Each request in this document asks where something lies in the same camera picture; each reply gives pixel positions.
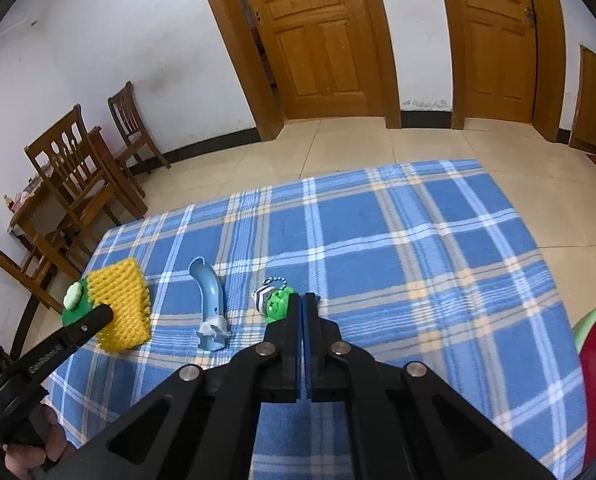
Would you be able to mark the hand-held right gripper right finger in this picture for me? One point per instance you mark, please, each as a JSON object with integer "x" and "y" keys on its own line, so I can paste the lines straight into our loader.
{"x": 312, "y": 360}

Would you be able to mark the blue plaid tablecloth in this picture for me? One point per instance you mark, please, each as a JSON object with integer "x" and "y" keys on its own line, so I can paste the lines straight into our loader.
{"x": 428, "y": 260}

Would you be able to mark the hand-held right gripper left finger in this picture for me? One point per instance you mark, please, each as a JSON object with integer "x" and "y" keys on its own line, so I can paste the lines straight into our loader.
{"x": 293, "y": 360}

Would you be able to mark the wooden panel door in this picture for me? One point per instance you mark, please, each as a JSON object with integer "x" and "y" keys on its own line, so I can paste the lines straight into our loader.
{"x": 318, "y": 35}
{"x": 498, "y": 35}

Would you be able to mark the wooden dining table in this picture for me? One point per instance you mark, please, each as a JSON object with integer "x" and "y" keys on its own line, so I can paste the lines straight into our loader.
{"x": 105, "y": 160}

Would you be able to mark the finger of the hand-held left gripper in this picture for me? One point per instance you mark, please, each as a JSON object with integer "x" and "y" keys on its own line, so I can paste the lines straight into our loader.
{"x": 78, "y": 332}

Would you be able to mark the person's left hand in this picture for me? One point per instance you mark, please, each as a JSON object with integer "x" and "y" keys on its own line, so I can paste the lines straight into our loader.
{"x": 48, "y": 440}

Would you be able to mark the green container with white lid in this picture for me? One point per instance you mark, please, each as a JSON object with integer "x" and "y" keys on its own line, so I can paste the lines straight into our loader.
{"x": 75, "y": 316}

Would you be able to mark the small wooden cabinet door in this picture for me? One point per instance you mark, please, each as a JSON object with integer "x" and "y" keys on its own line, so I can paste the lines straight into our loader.
{"x": 595, "y": 105}

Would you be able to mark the wooden chair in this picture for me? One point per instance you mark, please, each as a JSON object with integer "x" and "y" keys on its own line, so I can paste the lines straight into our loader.
{"x": 130, "y": 120}
{"x": 23, "y": 275}
{"x": 70, "y": 160}

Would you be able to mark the yellow thick foam net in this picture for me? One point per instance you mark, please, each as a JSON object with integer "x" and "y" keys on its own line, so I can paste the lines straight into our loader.
{"x": 123, "y": 300}

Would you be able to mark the blue curved plastic piece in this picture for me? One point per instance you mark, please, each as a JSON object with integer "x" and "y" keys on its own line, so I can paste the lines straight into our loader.
{"x": 210, "y": 295}

